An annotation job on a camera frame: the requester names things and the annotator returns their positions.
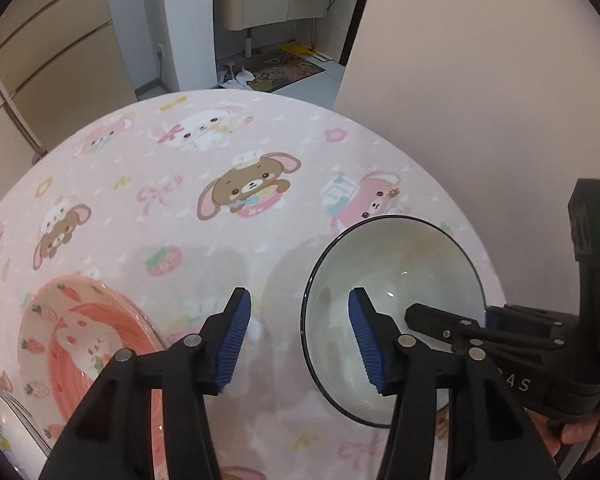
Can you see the white wall outlet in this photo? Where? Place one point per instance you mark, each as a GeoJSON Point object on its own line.
{"type": "Point", "coordinates": [161, 52]}

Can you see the pink strawberry bunny bowl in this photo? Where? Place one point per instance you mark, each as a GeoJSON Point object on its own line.
{"type": "Point", "coordinates": [75, 330]}

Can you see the yellow dustpan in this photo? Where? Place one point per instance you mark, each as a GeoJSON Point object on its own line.
{"type": "Point", "coordinates": [300, 50]}

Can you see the cartoon printed floor mat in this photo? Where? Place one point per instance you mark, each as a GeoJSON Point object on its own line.
{"type": "Point", "coordinates": [285, 72]}

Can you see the dark door frame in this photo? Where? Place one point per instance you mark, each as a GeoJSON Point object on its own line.
{"type": "Point", "coordinates": [357, 10]}

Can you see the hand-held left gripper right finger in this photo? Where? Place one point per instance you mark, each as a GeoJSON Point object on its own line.
{"type": "Point", "coordinates": [366, 340]}

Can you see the crumpled white paper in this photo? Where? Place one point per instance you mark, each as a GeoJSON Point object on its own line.
{"type": "Point", "coordinates": [237, 77]}

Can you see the pink cartoon printed tablecloth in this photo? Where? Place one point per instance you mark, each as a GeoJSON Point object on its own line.
{"type": "Point", "coordinates": [180, 185]}

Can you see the white black rimmed bowl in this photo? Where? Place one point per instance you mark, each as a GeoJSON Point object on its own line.
{"type": "Point", "coordinates": [395, 260]}

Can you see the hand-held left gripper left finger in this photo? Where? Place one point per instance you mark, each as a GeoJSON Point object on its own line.
{"type": "Point", "coordinates": [234, 340]}

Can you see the white cartoon print plate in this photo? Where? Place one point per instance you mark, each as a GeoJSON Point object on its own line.
{"type": "Point", "coordinates": [0, 425]}

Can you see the person's right hand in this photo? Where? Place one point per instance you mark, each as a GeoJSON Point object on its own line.
{"type": "Point", "coordinates": [570, 432]}

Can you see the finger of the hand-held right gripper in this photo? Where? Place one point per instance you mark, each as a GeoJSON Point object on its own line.
{"type": "Point", "coordinates": [440, 322]}
{"type": "Point", "coordinates": [525, 319]}

